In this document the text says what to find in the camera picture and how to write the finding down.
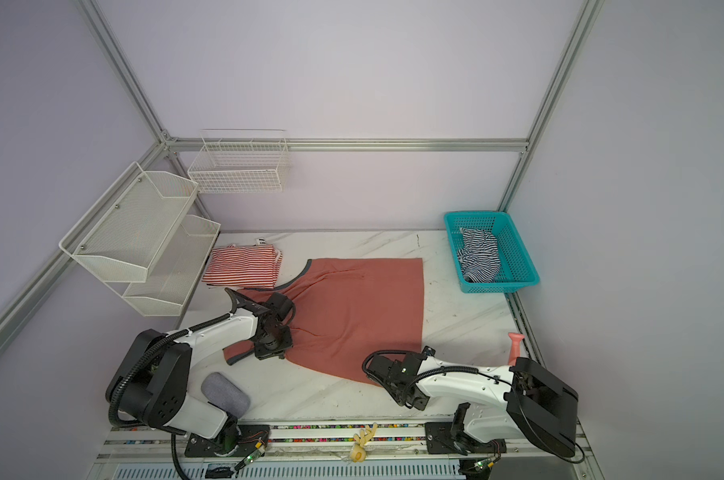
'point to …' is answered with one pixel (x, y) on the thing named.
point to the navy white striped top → (479, 256)
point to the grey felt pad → (225, 394)
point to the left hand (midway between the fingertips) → (280, 353)
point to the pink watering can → (515, 347)
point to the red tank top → (348, 312)
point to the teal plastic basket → (517, 270)
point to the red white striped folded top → (244, 265)
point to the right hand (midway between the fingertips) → (400, 395)
